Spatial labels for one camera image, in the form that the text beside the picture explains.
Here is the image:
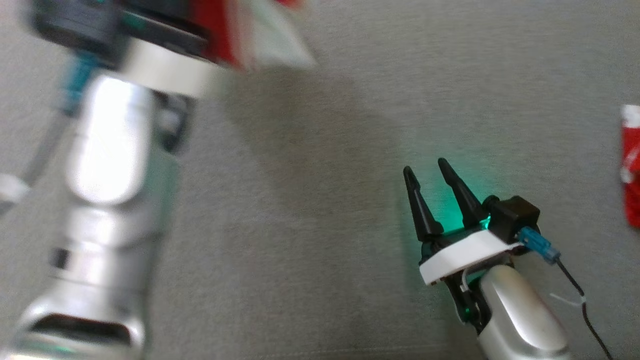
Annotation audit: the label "red shorts with elastic waistband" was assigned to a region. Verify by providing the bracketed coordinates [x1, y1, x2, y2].
[620, 104, 640, 230]

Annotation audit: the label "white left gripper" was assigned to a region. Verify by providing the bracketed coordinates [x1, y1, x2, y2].
[120, 15, 231, 99]

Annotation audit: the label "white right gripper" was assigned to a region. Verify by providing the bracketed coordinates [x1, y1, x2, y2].
[403, 157, 521, 334]

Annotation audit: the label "blue right camera cable connector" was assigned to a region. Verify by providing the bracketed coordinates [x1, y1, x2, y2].
[517, 226, 562, 265]

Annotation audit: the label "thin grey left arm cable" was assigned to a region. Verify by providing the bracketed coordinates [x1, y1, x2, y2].
[0, 112, 68, 216]

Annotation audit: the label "blue camera cable connector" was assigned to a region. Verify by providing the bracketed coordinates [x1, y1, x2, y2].
[62, 52, 103, 117]
[517, 226, 562, 265]

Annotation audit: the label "blue left camera cable connector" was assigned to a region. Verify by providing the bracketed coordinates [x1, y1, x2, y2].
[62, 52, 103, 117]

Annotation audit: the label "red shirt with white sleeves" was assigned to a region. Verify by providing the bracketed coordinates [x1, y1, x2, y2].
[190, 0, 318, 71]

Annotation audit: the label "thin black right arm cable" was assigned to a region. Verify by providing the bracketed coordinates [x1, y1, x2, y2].
[555, 257, 615, 360]

